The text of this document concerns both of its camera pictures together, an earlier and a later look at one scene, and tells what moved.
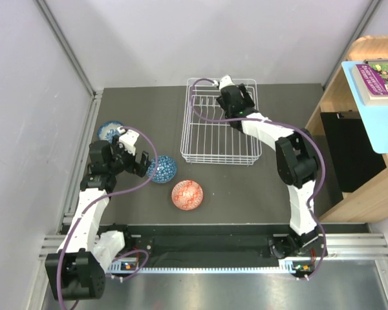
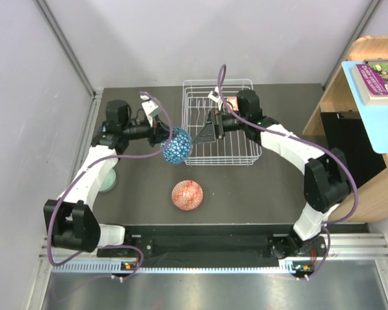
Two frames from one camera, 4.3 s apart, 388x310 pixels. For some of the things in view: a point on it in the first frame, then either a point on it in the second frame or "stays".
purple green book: [379, 81] stays
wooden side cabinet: [377, 197] stays
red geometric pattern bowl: [187, 195] stays
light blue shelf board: [382, 123] stays
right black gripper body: [245, 98] to [219, 125]
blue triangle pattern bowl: [165, 171] to [180, 148]
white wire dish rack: [207, 137] stays
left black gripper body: [126, 161] to [153, 136]
